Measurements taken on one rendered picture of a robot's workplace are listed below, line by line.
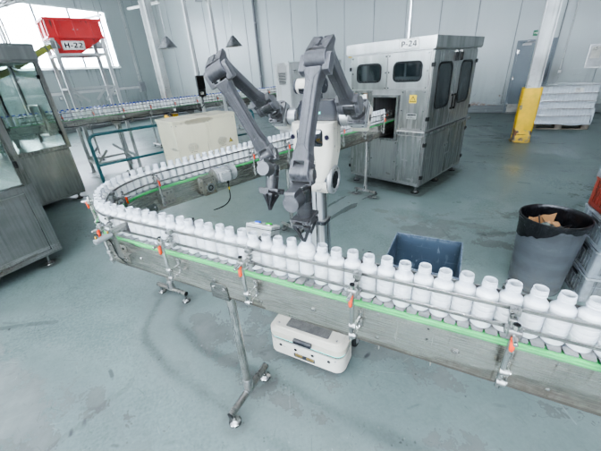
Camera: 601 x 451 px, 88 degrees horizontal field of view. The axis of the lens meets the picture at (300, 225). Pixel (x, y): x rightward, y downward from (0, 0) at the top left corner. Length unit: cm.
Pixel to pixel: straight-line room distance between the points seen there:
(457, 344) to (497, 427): 108
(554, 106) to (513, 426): 878
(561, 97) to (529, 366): 931
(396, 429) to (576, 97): 926
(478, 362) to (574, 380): 23
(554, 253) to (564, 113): 760
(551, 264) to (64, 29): 774
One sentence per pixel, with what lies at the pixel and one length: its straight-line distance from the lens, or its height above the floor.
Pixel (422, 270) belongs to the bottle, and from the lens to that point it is 105.
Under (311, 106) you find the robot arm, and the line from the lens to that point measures 108.
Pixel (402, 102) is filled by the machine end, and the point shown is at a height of 126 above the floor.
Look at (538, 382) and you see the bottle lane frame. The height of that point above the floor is 88.
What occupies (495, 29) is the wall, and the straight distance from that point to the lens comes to 1291.
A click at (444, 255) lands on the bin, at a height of 86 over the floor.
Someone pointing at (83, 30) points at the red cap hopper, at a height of 261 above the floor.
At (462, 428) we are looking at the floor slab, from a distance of 213.
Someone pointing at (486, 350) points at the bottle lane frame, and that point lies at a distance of 116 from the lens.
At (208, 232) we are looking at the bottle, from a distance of 141.
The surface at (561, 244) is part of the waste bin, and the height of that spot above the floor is 50.
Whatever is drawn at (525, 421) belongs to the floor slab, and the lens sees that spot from 228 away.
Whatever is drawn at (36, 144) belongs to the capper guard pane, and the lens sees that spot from 619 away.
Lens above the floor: 174
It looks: 27 degrees down
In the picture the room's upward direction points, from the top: 4 degrees counter-clockwise
